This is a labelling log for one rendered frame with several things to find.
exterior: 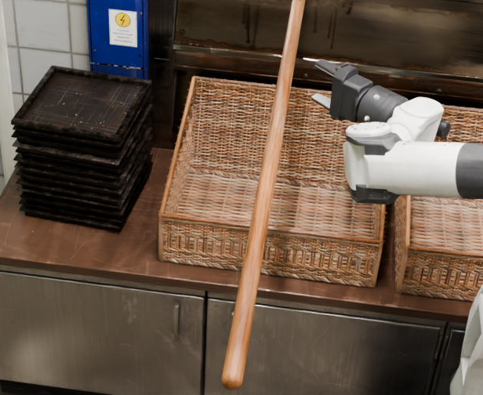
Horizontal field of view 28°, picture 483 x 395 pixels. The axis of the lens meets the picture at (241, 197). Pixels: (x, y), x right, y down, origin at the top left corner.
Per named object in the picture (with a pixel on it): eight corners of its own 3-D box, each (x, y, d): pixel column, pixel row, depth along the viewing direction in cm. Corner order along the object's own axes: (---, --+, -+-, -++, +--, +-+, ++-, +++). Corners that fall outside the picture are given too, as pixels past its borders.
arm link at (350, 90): (327, 73, 196) (375, 96, 190) (356, 56, 202) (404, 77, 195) (321, 125, 203) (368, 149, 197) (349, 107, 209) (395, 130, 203)
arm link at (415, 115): (408, 134, 198) (376, 150, 188) (421, 93, 194) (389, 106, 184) (437, 146, 195) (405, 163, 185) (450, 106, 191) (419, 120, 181)
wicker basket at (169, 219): (188, 154, 287) (190, 72, 270) (381, 177, 283) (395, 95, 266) (154, 262, 249) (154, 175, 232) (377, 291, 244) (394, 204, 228)
